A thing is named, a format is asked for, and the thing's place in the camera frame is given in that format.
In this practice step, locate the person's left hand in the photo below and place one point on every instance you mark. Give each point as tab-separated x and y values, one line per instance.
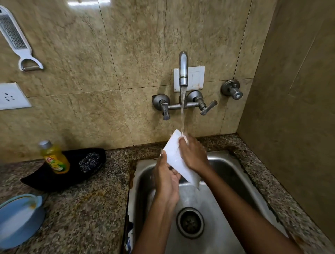
165	183

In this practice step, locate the person's right hand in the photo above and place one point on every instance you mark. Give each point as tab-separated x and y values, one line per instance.
195	157

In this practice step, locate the person's left thumb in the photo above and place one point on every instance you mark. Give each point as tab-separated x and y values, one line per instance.
162	162

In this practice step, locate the person's right fingers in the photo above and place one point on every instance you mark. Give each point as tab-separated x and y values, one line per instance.
183	142

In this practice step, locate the white rectangular plate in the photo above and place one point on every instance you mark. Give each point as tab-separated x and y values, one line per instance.
174	154

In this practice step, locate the person's left forearm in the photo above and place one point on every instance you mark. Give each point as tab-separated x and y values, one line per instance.
157	227

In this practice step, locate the person's right forearm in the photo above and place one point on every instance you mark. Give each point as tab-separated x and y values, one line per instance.
243	217

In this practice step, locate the running water stream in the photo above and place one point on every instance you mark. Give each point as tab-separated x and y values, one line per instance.
183	110

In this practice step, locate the stainless steel sink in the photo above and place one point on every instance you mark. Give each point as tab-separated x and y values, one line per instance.
225	183

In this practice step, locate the round steel sink drain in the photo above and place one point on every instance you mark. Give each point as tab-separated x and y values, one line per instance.
190	223

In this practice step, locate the round steel valve knob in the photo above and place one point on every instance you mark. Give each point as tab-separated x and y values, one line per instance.
231	89

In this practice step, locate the steel wool scrubber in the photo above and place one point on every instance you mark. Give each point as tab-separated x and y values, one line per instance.
89	162

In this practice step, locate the yellow dish soap bottle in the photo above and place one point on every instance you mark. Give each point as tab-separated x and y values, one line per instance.
55	158

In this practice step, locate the black plastic tray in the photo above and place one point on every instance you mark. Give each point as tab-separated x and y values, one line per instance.
39	178

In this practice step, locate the white handheld grater peeler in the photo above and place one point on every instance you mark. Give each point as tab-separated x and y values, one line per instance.
14	36

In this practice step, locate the white switch plate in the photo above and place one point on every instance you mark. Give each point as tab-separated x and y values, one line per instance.
196	77

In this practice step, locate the steel wall mixer tap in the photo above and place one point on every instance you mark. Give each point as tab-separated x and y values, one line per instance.
183	68

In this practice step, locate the white wall socket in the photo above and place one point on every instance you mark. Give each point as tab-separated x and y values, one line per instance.
10	96

